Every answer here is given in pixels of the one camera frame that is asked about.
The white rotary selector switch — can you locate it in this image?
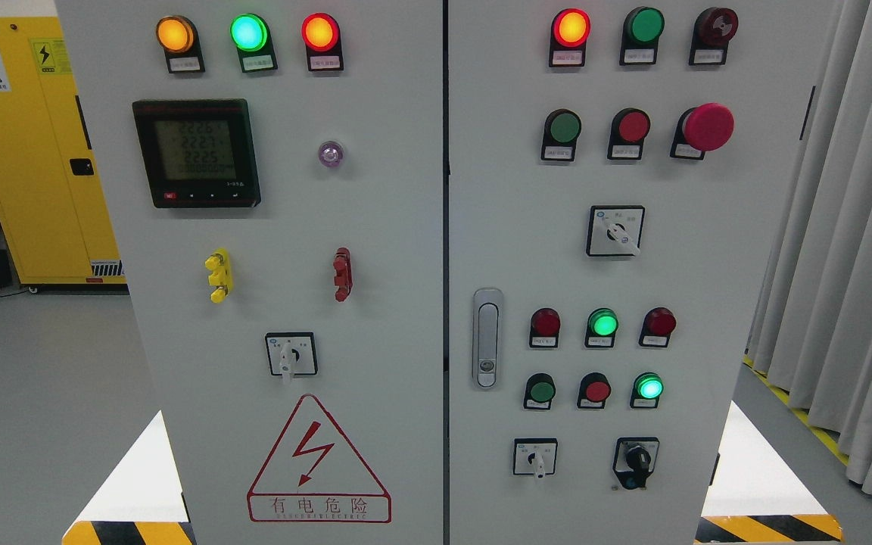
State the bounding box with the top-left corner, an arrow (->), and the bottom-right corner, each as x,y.
512,438 -> 559,479
264,332 -> 319,384
585,206 -> 645,257

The grey electrical control cabinet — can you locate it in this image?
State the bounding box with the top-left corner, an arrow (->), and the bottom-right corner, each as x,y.
58,1 -> 842,544

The red terminal connector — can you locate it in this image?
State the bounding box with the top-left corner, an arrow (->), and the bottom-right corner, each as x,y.
332,246 -> 353,301

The dark red indicator light left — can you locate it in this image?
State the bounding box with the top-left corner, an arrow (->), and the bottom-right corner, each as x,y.
528,307 -> 561,349

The dark red indicator light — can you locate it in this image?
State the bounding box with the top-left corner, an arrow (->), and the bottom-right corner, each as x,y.
639,307 -> 676,348
528,307 -> 561,349

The small purple indicator lamp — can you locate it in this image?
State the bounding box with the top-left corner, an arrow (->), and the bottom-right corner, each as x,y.
318,141 -> 344,169

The lit green indicator light middle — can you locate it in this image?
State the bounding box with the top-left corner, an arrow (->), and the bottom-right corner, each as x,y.
584,307 -> 619,349

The green push button upper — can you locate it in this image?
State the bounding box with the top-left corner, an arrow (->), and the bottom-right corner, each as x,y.
540,108 -> 581,162

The red push button lower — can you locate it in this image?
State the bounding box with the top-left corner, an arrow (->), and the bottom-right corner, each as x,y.
577,372 -> 612,410

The red push button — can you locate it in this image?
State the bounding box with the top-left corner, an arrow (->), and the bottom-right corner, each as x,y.
577,372 -> 612,410
606,107 -> 651,160

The yellow terminal connector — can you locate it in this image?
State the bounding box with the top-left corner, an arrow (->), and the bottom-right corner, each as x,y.
204,248 -> 233,304

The dark red indicator light right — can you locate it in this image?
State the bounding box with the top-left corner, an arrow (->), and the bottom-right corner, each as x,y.
639,307 -> 676,348

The red electrical hazard warning sticker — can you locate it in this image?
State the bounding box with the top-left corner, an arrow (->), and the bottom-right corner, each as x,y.
247,394 -> 392,524

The lit green push button lower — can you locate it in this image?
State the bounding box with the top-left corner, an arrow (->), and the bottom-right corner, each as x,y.
629,372 -> 664,410

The red push button upper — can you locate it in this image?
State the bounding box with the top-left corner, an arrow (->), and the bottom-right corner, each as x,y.
606,107 -> 651,160

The red indicator light top left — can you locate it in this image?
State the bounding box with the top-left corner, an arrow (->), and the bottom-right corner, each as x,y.
301,11 -> 344,72

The black digital power meter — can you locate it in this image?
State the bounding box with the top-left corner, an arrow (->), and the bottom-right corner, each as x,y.
132,98 -> 262,208

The red indicator light right door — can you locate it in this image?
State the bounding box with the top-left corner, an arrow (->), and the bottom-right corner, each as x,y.
548,8 -> 591,68

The green indicator light top left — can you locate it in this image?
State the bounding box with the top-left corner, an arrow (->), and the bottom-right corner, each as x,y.
229,13 -> 278,73

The red emergency stop mushroom button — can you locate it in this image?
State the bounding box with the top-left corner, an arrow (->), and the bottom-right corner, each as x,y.
669,102 -> 736,160

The green indicator light unlit top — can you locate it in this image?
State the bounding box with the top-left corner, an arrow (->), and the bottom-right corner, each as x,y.
619,6 -> 665,66

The yellow indicator light top left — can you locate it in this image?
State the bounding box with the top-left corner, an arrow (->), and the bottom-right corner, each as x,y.
156,15 -> 205,73

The dark red buzzer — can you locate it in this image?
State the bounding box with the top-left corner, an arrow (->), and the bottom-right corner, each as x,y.
688,7 -> 740,66

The grey curtain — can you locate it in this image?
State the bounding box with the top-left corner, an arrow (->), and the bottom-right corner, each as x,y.
747,1 -> 872,494

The yellow safety storage cabinet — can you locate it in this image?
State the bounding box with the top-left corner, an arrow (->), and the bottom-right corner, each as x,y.
0,17 -> 126,286

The silver cabinet door handle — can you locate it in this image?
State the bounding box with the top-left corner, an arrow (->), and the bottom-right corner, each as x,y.
472,288 -> 504,389

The black key selector switch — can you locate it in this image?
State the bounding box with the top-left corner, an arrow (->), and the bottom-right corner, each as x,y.
612,437 -> 660,491

